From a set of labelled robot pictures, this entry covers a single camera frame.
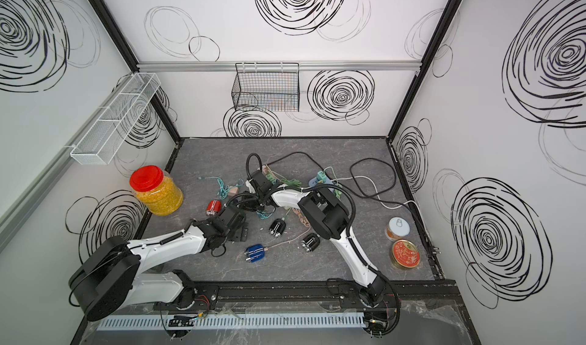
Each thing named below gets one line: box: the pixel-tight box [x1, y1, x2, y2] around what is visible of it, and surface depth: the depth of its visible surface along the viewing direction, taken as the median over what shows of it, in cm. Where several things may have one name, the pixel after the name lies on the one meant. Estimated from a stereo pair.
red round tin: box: [391, 239, 421, 269], surface depth 81 cm
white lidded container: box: [384, 216, 411, 242], surface depth 86 cm
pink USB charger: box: [228, 185, 239, 198], surface depth 100 cm
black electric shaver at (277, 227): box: [268, 218, 287, 238], surface depth 88 cm
